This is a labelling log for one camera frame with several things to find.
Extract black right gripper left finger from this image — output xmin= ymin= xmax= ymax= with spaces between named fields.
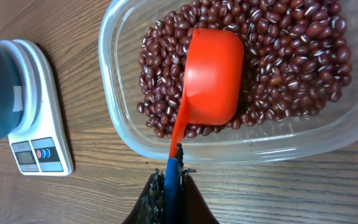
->
xmin=122 ymin=169 xmax=165 ymax=224

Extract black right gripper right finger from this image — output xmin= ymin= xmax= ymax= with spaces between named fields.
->
xmin=175 ymin=143 xmax=219 ymax=224

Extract orange scoop with blue handle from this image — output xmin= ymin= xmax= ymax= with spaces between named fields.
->
xmin=163 ymin=28 xmax=244 ymax=223

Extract white digital kitchen scale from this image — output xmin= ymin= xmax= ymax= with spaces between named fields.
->
xmin=0 ymin=39 xmax=74 ymax=176

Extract clear plastic container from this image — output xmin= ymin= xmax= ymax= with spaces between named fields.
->
xmin=98 ymin=1 xmax=358 ymax=163

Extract red beans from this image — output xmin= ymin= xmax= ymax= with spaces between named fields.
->
xmin=136 ymin=0 xmax=352 ymax=138

